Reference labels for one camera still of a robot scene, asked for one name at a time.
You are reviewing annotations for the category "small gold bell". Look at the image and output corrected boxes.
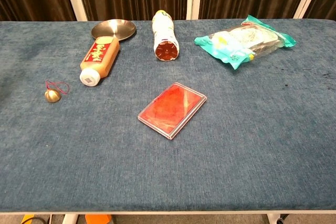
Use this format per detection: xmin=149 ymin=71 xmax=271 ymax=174
xmin=44 ymin=80 xmax=71 ymax=104

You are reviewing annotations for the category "red card in clear case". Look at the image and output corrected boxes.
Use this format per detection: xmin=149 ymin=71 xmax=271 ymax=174
xmin=138 ymin=82 xmax=208 ymax=141

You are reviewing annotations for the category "tea bottle yellow cap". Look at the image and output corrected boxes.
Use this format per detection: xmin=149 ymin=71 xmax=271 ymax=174
xmin=151 ymin=9 xmax=181 ymax=62

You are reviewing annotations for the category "brown sauce bottle white cap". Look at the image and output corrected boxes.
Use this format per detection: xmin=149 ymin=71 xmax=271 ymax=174
xmin=79 ymin=36 xmax=121 ymax=87

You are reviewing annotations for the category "blue table cloth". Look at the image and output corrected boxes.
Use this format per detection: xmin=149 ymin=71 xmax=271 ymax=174
xmin=0 ymin=19 xmax=336 ymax=213

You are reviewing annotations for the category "round steel plate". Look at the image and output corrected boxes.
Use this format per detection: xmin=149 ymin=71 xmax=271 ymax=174
xmin=90 ymin=19 xmax=138 ymax=41

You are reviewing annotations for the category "teal clear snack bag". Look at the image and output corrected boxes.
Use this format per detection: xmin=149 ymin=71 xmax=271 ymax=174
xmin=194 ymin=14 xmax=297 ymax=70

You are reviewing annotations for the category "bright orange object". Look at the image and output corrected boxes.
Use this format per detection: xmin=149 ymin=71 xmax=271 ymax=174
xmin=85 ymin=214 xmax=113 ymax=224

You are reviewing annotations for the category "thin black cable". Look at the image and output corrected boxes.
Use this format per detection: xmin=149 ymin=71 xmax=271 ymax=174
xmin=31 ymin=216 xmax=53 ymax=224

